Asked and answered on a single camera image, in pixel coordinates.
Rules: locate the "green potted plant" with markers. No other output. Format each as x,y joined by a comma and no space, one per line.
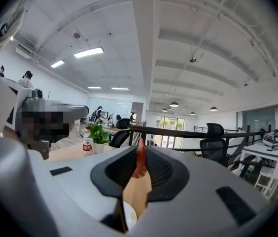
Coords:
99,134

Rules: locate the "white desk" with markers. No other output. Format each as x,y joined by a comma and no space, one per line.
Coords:
262,148

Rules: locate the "brown pointed object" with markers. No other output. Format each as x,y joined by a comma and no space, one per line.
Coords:
141,162

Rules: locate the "person's left hand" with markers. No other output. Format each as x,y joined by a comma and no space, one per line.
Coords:
39,149

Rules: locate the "black high-back office chair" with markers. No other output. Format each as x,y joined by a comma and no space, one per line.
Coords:
214,130

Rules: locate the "white stool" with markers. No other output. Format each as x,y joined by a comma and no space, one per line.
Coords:
264,171

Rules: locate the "red label plastic bottle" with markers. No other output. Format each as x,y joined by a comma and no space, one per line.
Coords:
87,147

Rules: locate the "long ceiling light panel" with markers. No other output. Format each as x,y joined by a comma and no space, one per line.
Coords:
119,88
94,87
89,52
57,63

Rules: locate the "black metal railing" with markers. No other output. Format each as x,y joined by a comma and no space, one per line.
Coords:
178,133

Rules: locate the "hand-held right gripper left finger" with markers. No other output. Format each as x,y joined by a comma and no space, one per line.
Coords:
79,196

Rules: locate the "black mesh office chair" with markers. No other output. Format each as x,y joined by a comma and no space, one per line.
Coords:
123,123

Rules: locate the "grey bag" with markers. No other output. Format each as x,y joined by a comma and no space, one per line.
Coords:
270,137

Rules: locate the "person's light printed shirt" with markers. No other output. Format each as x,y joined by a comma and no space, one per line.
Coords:
8,13

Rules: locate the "white plate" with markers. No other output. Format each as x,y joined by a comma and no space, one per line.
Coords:
130,216

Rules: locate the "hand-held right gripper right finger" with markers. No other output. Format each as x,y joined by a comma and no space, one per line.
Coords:
190,206

